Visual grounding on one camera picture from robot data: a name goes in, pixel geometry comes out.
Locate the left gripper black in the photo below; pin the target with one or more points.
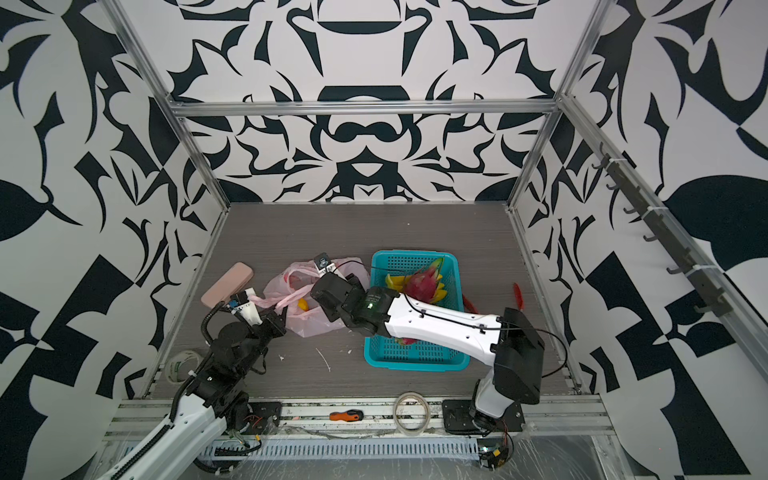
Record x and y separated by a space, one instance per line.
273 324

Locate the yellow banana bunch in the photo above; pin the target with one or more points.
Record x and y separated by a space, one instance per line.
433 296

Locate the pink case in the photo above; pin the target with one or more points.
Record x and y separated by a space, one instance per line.
233 281

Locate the orange handled screwdriver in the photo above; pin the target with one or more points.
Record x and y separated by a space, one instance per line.
349 416

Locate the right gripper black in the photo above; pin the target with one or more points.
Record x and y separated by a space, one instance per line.
330 315

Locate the white cable duct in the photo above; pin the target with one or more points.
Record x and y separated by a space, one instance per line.
355 449

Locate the black hook rack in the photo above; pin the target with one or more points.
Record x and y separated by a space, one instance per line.
667 231

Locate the red kitchen tongs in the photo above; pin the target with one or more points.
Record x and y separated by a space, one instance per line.
518 295

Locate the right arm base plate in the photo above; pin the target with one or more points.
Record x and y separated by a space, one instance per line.
460 418

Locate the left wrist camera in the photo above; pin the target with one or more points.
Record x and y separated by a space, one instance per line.
241 306

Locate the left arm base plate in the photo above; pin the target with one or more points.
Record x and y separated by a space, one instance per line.
257 418

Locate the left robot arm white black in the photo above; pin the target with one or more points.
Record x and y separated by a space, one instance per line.
211 401

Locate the green circuit board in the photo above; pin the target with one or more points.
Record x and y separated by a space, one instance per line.
493 458

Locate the pink plastic bag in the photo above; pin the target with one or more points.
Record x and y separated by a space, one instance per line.
290 291

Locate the clear tape roll front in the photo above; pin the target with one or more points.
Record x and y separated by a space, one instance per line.
411 414

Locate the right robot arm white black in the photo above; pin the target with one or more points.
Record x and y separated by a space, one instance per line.
508 344

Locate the tape roll left side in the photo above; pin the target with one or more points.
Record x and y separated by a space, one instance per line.
176 369

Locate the teal plastic basket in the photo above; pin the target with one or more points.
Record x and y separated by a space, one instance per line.
382 352

